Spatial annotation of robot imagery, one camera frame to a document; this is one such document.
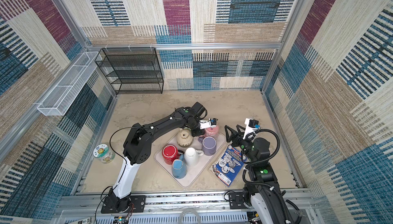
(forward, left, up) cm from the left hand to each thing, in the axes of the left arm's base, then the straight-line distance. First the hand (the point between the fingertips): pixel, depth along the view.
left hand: (203, 129), depth 93 cm
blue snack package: (-22, -12, -3) cm, 25 cm away
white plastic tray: (-23, +5, -6) cm, 24 cm away
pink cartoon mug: (-5, -5, +6) cm, 9 cm away
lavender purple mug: (-12, -2, +2) cm, 12 cm away
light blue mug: (-24, +13, +4) cm, 27 cm away
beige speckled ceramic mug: (-7, +11, +3) cm, 13 cm away
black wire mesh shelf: (+42, +50, +12) cm, 66 cm away
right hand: (-9, -12, +15) cm, 22 cm away
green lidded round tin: (-14, +54, +2) cm, 56 cm away
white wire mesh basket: (0, +67, +27) cm, 72 cm away
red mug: (-15, +18, +2) cm, 24 cm away
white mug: (-18, +7, +4) cm, 20 cm away
